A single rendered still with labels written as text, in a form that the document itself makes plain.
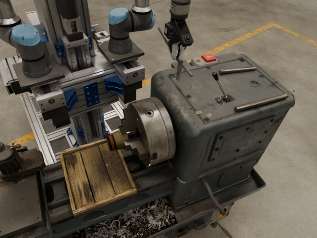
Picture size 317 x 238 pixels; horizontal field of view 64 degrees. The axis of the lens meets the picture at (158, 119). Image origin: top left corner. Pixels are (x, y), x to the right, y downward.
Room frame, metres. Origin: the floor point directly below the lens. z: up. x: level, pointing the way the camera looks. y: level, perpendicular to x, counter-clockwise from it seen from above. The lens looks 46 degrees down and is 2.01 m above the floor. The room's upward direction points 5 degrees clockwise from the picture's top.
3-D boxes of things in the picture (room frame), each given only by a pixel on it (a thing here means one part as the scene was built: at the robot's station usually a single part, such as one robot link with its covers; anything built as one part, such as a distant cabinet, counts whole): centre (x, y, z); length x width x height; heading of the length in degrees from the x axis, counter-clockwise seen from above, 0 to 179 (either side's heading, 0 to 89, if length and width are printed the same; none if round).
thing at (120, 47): (1.40, 0.27, 1.21); 0.15 x 0.15 x 0.10
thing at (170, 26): (1.02, -0.05, 1.52); 0.09 x 0.08 x 0.12; 29
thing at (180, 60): (0.96, -0.08, 1.34); 0.02 x 0.02 x 0.12
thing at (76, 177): (0.68, 0.29, 0.89); 0.36 x 0.30 x 0.04; 28
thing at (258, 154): (1.01, -0.30, 0.43); 0.60 x 0.48 x 0.86; 118
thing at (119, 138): (0.74, 0.18, 1.08); 0.09 x 0.09 x 0.09; 28
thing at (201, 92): (1.01, -0.30, 1.06); 0.59 x 0.48 x 0.39; 118
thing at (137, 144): (0.69, 0.07, 1.09); 0.12 x 0.11 x 0.05; 28
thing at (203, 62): (1.20, -0.23, 1.23); 0.13 x 0.08 x 0.05; 118
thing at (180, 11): (1.01, -0.05, 1.60); 0.08 x 0.08 x 0.05
